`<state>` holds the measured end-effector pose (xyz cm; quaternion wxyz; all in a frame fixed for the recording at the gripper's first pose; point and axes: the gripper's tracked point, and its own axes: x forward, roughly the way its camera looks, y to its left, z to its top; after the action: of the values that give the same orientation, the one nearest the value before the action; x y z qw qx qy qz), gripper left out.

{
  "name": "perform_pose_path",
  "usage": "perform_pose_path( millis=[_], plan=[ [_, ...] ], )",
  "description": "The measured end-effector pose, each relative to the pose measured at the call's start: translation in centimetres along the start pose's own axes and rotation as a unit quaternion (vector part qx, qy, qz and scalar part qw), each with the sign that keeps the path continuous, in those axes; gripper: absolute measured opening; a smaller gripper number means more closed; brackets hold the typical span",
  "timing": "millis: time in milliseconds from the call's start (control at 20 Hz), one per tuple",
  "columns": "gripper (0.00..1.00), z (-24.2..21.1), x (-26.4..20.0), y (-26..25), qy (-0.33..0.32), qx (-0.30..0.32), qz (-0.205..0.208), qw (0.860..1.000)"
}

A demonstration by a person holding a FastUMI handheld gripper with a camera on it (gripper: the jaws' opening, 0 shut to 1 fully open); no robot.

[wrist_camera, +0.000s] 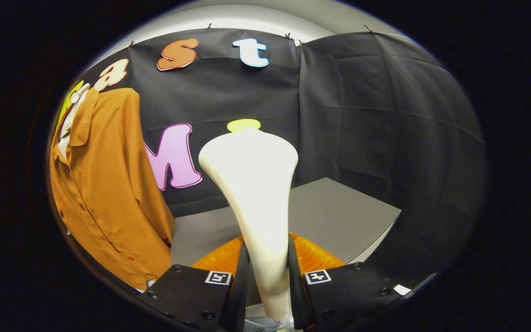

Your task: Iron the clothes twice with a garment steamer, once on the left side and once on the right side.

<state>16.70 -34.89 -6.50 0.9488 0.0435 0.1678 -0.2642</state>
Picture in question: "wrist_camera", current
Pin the row of black cloth clips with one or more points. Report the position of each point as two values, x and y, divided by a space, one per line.
287 35

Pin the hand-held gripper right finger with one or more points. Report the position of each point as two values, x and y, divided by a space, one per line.
295 295

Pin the black backdrop cloth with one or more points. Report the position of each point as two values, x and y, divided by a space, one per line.
376 115

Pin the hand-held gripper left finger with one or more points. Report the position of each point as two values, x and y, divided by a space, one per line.
240 295

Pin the orange-brown button shirt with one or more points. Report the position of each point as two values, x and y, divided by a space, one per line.
104 184

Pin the grey table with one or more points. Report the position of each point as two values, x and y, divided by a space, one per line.
334 216

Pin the white garment steamer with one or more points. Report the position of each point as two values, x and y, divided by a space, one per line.
256 193

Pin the white mannequin torso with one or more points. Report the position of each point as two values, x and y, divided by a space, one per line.
69 124

